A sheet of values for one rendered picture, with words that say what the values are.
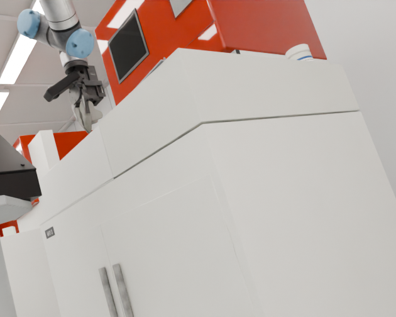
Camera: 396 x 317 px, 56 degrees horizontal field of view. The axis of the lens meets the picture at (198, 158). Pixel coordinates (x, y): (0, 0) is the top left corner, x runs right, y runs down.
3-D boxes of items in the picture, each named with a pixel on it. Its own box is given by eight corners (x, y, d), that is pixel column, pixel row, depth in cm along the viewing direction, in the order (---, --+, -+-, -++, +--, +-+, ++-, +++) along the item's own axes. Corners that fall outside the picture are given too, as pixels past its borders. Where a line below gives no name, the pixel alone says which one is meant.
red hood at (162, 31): (221, 123, 244) (194, 42, 254) (328, 60, 185) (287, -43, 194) (121, 131, 194) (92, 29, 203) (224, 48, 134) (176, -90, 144)
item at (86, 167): (70, 216, 137) (60, 179, 139) (145, 172, 96) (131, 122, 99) (44, 221, 130) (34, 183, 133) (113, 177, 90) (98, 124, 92)
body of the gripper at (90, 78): (107, 97, 110) (96, 61, 112) (79, 98, 105) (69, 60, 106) (96, 108, 116) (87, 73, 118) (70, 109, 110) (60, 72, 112)
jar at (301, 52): (303, 83, 116) (293, 56, 118) (323, 72, 111) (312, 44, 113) (291, 83, 111) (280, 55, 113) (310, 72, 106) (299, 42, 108)
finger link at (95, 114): (109, 127, 108) (100, 99, 110) (90, 129, 104) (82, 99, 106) (104, 131, 110) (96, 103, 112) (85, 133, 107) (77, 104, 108)
